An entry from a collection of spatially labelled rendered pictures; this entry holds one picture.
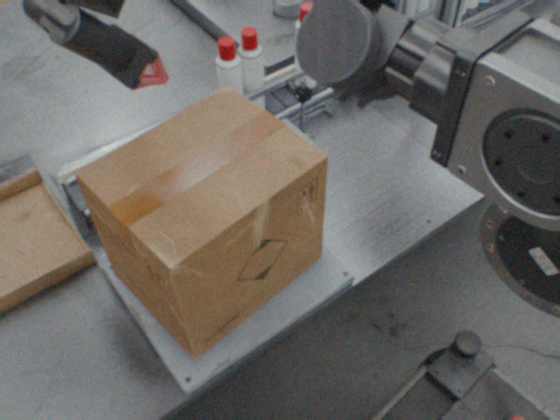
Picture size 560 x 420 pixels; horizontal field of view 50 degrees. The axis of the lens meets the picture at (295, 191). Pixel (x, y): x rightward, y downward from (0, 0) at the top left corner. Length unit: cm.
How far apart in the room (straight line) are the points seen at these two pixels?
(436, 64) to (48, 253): 91
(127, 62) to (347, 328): 134
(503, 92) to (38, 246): 98
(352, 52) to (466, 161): 13
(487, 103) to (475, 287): 174
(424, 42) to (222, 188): 45
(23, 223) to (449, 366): 110
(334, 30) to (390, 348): 156
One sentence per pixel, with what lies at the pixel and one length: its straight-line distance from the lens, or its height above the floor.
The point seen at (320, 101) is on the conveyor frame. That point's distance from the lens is 142.
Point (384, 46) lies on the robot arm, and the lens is 54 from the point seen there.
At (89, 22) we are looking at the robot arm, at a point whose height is 132.
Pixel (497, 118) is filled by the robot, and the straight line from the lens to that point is 48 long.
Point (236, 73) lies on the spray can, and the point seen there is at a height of 102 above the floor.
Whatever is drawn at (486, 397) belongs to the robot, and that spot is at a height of 24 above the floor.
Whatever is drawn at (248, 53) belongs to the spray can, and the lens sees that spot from 125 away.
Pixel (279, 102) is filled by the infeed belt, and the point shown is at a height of 88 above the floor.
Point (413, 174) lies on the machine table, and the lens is 132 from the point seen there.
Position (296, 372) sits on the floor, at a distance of 195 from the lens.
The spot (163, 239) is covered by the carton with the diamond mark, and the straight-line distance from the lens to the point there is 83.
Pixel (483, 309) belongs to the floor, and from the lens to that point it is 215.
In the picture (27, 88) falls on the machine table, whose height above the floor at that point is 83.
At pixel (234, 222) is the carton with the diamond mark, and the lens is 84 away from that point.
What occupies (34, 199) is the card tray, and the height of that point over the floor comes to 83.
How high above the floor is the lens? 177
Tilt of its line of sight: 49 degrees down
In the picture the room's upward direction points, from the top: straight up
